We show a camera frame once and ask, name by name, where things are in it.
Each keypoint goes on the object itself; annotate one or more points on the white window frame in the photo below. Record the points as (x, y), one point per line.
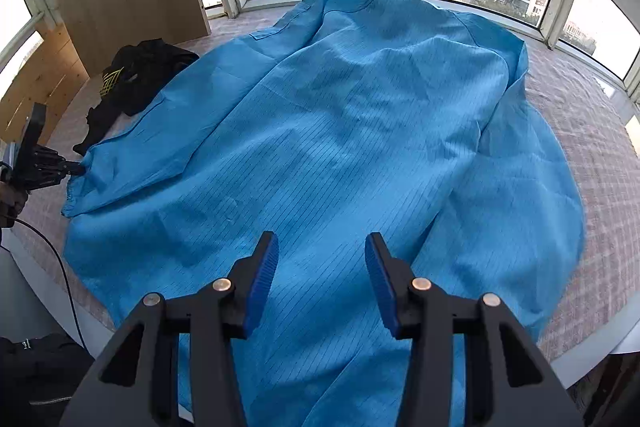
(562, 2)

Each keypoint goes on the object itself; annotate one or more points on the knotty pine board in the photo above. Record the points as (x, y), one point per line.
(45, 77)

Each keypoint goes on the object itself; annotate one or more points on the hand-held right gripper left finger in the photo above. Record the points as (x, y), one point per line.
(260, 292)

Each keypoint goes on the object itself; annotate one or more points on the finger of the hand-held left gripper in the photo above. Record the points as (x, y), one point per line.
(55, 167)

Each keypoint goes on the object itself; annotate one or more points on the blue zip coat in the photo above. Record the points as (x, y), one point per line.
(325, 132)

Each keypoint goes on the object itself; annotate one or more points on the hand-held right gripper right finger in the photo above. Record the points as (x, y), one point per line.
(382, 292)

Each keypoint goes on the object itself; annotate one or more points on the black garment with yellow stripes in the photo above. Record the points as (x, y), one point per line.
(145, 72)

